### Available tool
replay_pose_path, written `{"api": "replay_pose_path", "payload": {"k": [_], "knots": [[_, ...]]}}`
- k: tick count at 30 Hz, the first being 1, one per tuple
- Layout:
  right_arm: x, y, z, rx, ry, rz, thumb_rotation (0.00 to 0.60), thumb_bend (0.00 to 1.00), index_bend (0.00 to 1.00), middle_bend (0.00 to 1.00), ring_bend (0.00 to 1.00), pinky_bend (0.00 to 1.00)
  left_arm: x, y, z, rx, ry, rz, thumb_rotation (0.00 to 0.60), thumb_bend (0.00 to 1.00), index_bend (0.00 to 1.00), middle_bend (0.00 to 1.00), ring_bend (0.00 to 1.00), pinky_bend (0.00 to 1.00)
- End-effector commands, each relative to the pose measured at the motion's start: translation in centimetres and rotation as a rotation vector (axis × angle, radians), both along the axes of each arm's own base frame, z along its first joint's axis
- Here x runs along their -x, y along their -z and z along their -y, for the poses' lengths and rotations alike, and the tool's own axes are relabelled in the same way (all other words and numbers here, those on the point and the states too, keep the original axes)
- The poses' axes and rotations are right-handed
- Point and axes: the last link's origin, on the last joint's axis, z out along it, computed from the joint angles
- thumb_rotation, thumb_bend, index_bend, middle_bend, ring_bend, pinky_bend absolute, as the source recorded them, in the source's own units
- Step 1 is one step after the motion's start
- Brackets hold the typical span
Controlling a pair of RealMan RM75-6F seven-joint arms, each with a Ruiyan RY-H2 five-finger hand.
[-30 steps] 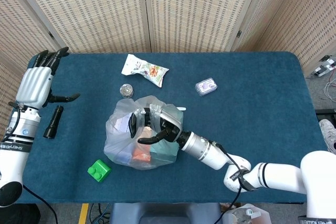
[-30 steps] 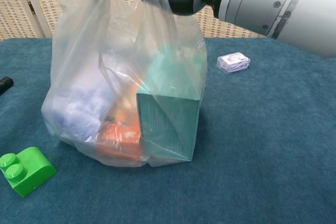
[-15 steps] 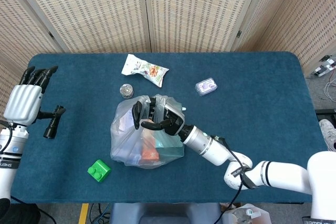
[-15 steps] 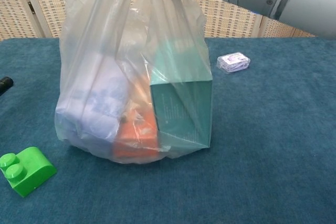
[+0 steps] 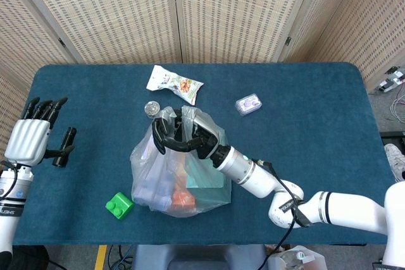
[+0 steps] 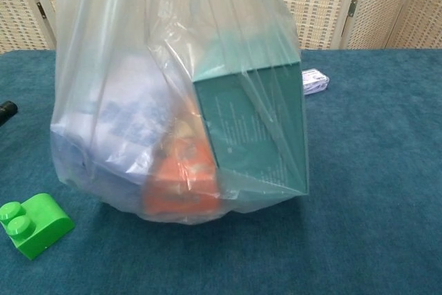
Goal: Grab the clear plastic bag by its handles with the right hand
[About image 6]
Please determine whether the teal cardboard box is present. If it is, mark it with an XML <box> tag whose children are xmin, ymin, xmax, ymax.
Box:
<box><xmin>191</xmin><ymin>32</ymin><xmax>310</xmax><ymax>196</ymax></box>

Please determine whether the orange snack packet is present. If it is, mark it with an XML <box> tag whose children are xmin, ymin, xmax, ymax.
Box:
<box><xmin>143</xmin><ymin>115</ymin><xmax>220</xmax><ymax>215</ymax></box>

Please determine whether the white blue printed box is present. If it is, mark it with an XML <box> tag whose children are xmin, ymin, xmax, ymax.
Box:
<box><xmin>51</xmin><ymin>70</ymin><xmax>204</xmax><ymax>185</ymax></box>

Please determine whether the translucent plastic bag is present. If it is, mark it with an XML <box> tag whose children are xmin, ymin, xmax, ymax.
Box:
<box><xmin>50</xmin><ymin>0</ymin><xmax>310</xmax><ymax>225</ymax></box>

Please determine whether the clear plastic purple case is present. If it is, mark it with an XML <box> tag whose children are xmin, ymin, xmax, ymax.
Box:
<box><xmin>302</xmin><ymin>68</ymin><xmax>330</xmax><ymax>96</ymax></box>

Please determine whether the blue table cloth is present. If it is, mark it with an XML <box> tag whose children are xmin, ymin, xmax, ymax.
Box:
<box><xmin>0</xmin><ymin>48</ymin><xmax>442</xmax><ymax>295</ymax></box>

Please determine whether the green toy building block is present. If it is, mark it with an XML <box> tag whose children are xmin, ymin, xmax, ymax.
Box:
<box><xmin>0</xmin><ymin>192</ymin><xmax>76</xmax><ymax>262</ymax></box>

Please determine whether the black flashlight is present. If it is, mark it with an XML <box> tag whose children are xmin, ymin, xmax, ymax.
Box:
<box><xmin>0</xmin><ymin>100</ymin><xmax>17</xmax><ymax>126</ymax></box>

